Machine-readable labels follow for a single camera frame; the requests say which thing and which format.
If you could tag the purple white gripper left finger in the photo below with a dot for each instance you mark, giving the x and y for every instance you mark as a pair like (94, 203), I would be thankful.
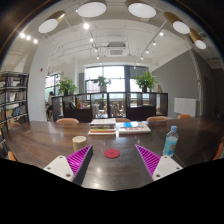
(73, 167)

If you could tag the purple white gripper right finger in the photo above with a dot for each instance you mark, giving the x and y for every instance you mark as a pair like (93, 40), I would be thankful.
(157, 166)

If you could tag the clear plastic water bottle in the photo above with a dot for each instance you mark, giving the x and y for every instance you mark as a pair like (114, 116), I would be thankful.
(170, 142)

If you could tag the cream paper cup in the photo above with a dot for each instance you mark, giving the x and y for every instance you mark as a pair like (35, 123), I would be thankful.
(79, 142)

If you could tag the red round coaster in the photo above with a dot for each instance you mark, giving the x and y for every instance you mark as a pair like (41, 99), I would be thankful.
(112, 153)

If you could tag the white blue open book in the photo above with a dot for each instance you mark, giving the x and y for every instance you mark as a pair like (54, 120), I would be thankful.
(133, 128)

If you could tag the orange chair far left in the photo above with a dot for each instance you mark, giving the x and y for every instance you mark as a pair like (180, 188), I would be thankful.
(67, 120)

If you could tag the orange chair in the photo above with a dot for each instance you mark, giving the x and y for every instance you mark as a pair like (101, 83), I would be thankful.
(67, 120)
(122, 120)
(183, 116)
(157, 118)

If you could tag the stack of books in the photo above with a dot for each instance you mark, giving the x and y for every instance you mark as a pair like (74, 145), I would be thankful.
(103, 126)

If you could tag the orange chair far right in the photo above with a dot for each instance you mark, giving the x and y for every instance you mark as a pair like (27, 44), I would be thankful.
(183, 116)

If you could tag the orange chair right edge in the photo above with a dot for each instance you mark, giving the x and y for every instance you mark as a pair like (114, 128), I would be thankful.
(219, 150)

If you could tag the orange chair edge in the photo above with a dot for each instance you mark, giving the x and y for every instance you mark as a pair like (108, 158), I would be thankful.
(219, 150)
(11, 156)

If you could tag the orange chair middle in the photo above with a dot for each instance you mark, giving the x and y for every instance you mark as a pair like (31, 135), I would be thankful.
(122, 120)

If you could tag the orange chair left edge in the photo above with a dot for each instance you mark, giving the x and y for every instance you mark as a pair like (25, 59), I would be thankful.
(11, 156)

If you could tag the dark low shelf unit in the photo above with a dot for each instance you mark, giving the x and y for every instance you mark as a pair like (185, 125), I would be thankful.
(136, 106)

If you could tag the seated person in background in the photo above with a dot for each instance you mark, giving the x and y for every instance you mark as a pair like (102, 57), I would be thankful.
(51, 95)

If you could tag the left potted green plant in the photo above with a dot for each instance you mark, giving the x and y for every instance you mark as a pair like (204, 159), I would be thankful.
(66, 87)

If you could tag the potted green plant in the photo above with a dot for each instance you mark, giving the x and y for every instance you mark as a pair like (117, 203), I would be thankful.
(66, 87)
(102, 82)
(145, 82)

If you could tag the right potted green plant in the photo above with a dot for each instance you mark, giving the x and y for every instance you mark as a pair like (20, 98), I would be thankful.
(145, 82)

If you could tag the middle potted green plant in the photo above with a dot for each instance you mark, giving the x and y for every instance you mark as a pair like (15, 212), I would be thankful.
(102, 82)

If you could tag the tall bookshelf with books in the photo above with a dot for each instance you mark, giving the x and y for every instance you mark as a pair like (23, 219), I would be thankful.
(13, 99)

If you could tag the ceiling air conditioner unit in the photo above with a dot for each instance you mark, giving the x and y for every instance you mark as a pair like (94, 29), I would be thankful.
(116, 49)

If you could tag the round pendant lamp far right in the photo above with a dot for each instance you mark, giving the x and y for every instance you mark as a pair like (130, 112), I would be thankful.
(197, 39)

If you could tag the round pendant lamp left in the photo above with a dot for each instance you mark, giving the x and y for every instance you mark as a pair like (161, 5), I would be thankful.
(51, 22)

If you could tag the round pendant lamp centre-left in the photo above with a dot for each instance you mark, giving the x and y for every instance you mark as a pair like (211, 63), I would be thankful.
(92, 8)

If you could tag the round pendant lamp centre-right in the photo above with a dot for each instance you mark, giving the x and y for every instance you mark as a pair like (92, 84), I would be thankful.
(140, 9)

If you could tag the white wall radiator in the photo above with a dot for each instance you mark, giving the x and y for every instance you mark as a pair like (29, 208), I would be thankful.
(185, 106)

